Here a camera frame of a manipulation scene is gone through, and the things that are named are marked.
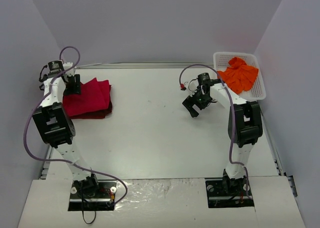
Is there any bright red t shirt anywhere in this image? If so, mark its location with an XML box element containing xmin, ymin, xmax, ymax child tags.
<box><xmin>62</xmin><ymin>78</ymin><xmax>112</xmax><ymax>118</ymax></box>

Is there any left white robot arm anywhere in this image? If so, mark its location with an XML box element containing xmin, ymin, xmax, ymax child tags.
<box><xmin>32</xmin><ymin>59</ymin><xmax>101</xmax><ymax>198</ymax></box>

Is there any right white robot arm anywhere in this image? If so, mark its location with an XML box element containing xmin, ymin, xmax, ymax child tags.
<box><xmin>180</xmin><ymin>73</ymin><xmax>263</xmax><ymax>195</ymax></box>

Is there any dark red folded t shirt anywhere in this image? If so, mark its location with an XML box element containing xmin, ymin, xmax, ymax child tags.
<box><xmin>71</xmin><ymin>102</ymin><xmax>113</xmax><ymax>119</ymax></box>

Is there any orange t shirt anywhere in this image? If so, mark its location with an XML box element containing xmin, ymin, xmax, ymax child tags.
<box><xmin>218</xmin><ymin>57</ymin><xmax>259</xmax><ymax>94</ymax></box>

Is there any white plastic basket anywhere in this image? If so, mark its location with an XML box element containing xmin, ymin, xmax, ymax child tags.
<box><xmin>213</xmin><ymin>52</ymin><xmax>266</xmax><ymax>101</ymax></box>

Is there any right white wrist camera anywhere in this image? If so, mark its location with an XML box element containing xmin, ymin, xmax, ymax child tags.
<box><xmin>180</xmin><ymin>79</ymin><xmax>197</xmax><ymax>92</ymax></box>

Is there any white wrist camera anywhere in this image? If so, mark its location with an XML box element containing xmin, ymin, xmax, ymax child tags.
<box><xmin>180</xmin><ymin>79</ymin><xmax>197</xmax><ymax>92</ymax></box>
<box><xmin>63</xmin><ymin>62</ymin><xmax>77</xmax><ymax>76</ymax></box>

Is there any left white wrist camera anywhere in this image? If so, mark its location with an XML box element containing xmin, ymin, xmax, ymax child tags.
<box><xmin>63</xmin><ymin>62</ymin><xmax>77</xmax><ymax>76</ymax></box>

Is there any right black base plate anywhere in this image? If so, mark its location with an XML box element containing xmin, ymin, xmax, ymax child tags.
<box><xmin>205</xmin><ymin>178</ymin><xmax>255</xmax><ymax>209</ymax></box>

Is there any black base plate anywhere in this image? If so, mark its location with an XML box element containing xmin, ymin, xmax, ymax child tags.
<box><xmin>68</xmin><ymin>181</ymin><xmax>117</xmax><ymax>212</ymax></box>
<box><xmin>205</xmin><ymin>178</ymin><xmax>255</xmax><ymax>209</ymax></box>

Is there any black loop cable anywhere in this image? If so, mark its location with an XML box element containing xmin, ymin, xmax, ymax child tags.
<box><xmin>81</xmin><ymin>203</ymin><xmax>98</xmax><ymax>225</ymax></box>

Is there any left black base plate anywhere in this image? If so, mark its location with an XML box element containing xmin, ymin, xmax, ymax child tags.
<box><xmin>68</xmin><ymin>181</ymin><xmax>117</xmax><ymax>212</ymax></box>

